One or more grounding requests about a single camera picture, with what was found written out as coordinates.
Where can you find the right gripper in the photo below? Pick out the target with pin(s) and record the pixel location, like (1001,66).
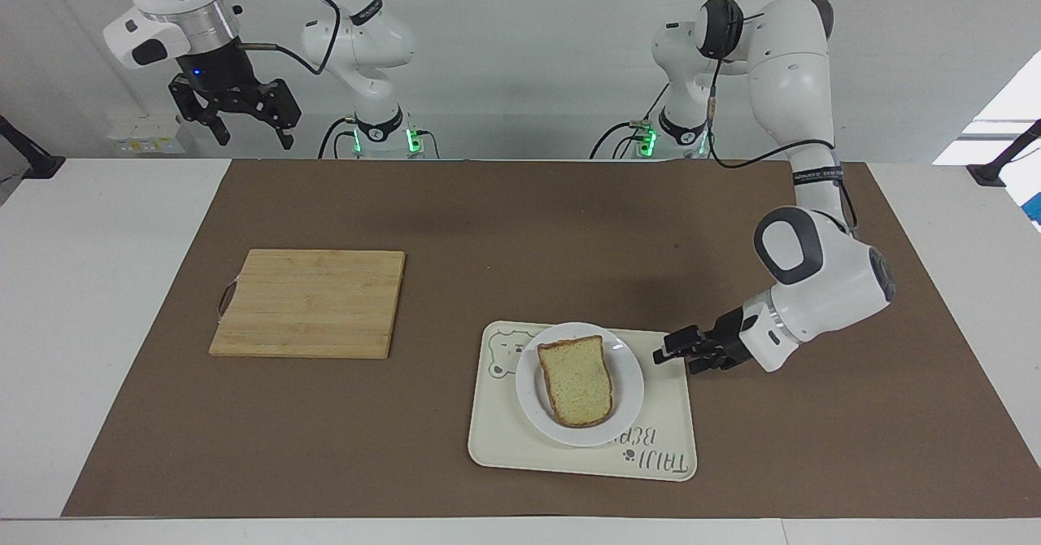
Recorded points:
(213,67)

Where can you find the wooden cutting board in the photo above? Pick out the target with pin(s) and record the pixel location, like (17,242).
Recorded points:
(313,305)

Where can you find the cream tray with print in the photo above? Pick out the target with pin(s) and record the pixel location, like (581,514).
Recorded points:
(504,439)

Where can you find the black stand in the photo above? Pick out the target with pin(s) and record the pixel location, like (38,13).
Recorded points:
(996,167)
(32,161)

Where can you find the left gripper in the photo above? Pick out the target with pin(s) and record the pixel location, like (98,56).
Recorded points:
(736,337)

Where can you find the white socket box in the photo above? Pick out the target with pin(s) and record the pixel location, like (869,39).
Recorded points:
(145,137)

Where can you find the bread slice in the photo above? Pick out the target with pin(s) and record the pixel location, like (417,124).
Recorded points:
(577,382)

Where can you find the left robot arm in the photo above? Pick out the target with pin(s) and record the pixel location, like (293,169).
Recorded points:
(793,81)

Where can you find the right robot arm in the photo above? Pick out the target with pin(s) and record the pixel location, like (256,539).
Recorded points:
(358,37)

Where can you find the white round plate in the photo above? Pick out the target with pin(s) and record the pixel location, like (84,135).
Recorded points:
(626,382)

